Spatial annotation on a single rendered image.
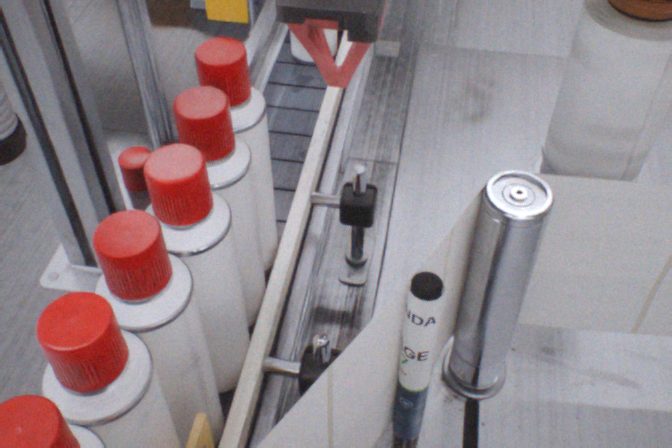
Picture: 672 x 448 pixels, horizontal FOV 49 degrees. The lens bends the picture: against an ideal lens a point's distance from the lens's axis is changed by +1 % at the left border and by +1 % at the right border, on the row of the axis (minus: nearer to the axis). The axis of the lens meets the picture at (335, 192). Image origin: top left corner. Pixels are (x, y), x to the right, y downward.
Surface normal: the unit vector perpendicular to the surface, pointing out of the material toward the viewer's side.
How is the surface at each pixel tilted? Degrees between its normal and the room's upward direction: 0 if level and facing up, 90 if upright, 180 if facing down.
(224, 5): 90
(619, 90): 91
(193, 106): 3
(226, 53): 3
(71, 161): 90
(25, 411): 2
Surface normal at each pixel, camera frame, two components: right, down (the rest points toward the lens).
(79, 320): -0.05, -0.70
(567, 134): -0.88, 0.32
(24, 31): -0.18, 0.70
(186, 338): 0.81, 0.42
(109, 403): 0.34, -0.11
